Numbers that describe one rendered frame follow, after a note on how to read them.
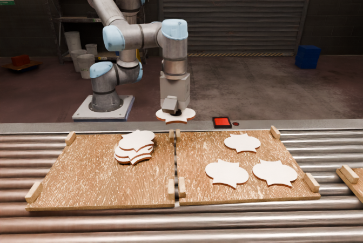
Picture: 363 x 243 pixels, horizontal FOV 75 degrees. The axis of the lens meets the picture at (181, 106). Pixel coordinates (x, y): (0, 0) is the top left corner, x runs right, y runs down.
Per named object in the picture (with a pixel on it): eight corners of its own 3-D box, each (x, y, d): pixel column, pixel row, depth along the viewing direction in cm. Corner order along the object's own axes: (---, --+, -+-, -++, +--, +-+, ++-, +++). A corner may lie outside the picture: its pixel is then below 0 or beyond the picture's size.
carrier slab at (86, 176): (73, 138, 96) (72, 134, 95) (174, 136, 97) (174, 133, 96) (26, 211, 65) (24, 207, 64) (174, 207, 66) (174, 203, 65)
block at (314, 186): (302, 178, 74) (304, 171, 73) (308, 177, 74) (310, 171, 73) (313, 193, 68) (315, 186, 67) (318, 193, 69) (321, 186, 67)
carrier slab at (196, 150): (175, 135, 97) (175, 132, 97) (272, 132, 99) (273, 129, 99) (179, 206, 66) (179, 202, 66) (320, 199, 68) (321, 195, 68)
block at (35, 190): (37, 188, 70) (34, 181, 69) (44, 187, 70) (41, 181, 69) (26, 204, 65) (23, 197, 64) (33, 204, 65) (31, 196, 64)
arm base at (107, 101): (94, 99, 136) (91, 83, 132) (121, 97, 139) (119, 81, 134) (89, 111, 123) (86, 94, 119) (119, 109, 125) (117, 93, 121)
